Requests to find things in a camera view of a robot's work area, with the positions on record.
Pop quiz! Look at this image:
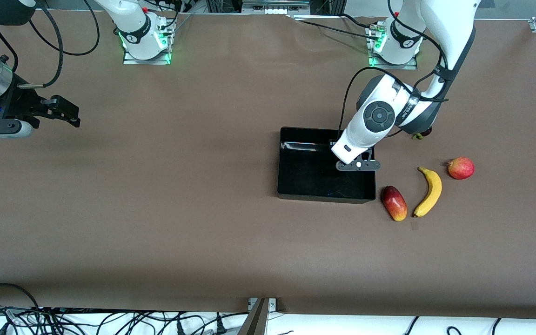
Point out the metal table edge bracket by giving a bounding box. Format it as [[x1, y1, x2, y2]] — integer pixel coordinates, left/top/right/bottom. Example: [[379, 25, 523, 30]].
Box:
[[248, 298, 277, 311]]

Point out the black cable across table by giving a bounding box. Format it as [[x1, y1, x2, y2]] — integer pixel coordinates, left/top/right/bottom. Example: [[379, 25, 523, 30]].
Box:
[[291, 13, 385, 42]]

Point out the black plastic box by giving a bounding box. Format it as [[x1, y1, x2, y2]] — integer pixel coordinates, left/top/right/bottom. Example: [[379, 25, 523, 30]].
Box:
[[276, 126, 377, 205]]

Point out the thin black looped cable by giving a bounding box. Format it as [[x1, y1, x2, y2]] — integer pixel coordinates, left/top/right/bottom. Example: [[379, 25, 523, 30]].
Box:
[[28, 0, 101, 56]]

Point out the red apple on table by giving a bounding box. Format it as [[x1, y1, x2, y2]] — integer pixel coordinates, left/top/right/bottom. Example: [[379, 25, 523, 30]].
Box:
[[447, 157, 476, 180]]

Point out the yellow banana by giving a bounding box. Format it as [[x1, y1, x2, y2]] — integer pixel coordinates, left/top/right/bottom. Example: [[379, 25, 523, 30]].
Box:
[[412, 167, 442, 218]]

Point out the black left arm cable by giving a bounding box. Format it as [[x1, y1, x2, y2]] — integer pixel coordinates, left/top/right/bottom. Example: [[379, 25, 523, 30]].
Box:
[[339, 0, 457, 140]]

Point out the black floor cable loop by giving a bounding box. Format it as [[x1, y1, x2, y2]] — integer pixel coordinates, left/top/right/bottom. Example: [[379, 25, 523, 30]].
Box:
[[0, 283, 40, 310]]

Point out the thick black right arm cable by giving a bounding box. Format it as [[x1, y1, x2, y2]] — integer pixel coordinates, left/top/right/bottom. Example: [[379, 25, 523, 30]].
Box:
[[17, 0, 64, 89]]

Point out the red yellow mango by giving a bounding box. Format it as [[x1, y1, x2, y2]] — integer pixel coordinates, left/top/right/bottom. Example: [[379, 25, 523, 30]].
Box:
[[380, 186, 408, 222]]

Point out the dark metal post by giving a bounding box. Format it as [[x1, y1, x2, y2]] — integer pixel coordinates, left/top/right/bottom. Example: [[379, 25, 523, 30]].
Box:
[[237, 298, 268, 335]]

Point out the metal equipment rack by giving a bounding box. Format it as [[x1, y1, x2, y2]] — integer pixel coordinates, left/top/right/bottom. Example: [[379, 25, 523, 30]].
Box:
[[205, 0, 348, 17]]

